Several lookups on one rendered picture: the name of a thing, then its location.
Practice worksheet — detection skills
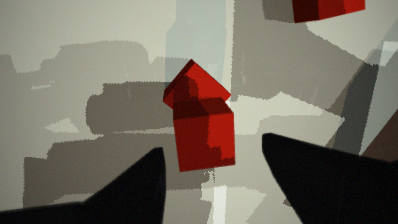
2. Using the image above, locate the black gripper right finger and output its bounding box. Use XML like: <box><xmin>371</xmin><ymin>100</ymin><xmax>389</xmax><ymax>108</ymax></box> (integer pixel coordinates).
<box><xmin>262</xmin><ymin>133</ymin><xmax>398</xmax><ymax>224</ymax></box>

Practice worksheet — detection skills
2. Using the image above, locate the red cube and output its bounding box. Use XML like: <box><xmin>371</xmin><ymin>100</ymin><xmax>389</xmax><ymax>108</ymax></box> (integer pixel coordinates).
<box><xmin>173</xmin><ymin>97</ymin><xmax>235</xmax><ymax>172</ymax></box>
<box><xmin>292</xmin><ymin>0</ymin><xmax>365</xmax><ymax>23</ymax></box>
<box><xmin>163</xmin><ymin>59</ymin><xmax>231</xmax><ymax>109</ymax></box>

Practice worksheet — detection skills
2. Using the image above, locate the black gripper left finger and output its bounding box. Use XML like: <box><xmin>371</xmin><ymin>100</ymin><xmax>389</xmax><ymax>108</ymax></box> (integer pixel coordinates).
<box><xmin>0</xmin><ymin>147</ymin><xmax>166</xmax><ymax>224</ymax></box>

